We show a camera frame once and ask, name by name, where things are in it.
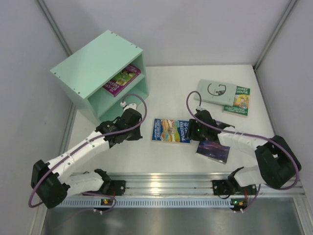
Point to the dark Robinson Crusoe book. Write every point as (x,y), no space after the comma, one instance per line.
(213,150)

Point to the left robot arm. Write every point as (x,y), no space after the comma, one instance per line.
(55,180)

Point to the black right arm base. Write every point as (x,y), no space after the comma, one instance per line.
(228,187)

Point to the blue 91-Storey Treehouse book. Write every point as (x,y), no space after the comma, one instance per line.
(170,131)

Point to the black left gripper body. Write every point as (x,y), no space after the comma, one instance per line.
(135,128)

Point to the purple 117-Storey Treehouse book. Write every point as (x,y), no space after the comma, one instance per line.
(120,81)

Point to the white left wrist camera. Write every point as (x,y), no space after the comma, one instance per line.
(126,106)

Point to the pale green book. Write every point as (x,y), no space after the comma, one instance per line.
(216,92)

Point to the aluminium mounting rail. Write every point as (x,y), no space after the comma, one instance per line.
(140,185)

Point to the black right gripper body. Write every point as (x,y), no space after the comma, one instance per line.
(192,129)

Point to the green Storey Treehouse book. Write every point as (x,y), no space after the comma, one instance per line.
(240,104)

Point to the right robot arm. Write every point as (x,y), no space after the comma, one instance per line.
(276,162)

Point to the mint green shelf cabinet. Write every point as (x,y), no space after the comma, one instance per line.
(83,75)

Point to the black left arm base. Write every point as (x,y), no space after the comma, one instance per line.
(116,188)

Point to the perforated grey cable duct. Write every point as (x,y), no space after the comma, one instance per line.
(98,202)

